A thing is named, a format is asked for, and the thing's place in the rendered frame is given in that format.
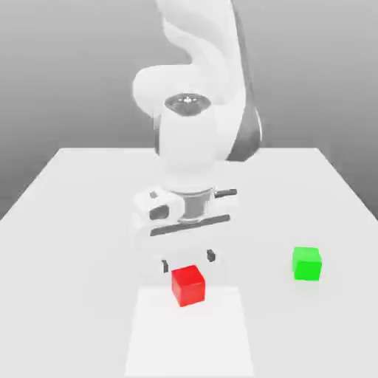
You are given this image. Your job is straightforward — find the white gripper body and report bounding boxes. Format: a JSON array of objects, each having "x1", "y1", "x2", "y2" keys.
[{"x1": 134, "y1": 213, "x2": 238, "y2": 258}]

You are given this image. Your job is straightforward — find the small red cube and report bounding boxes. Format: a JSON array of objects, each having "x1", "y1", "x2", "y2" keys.
[{"x1": 171, "y1": 264, "x2": 206, "y2": 308}]

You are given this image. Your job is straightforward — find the small green cube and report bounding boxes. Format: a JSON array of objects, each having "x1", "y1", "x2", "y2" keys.
[{"x1": 292, "y1": 246, "x2": 323, "y2": 282}]

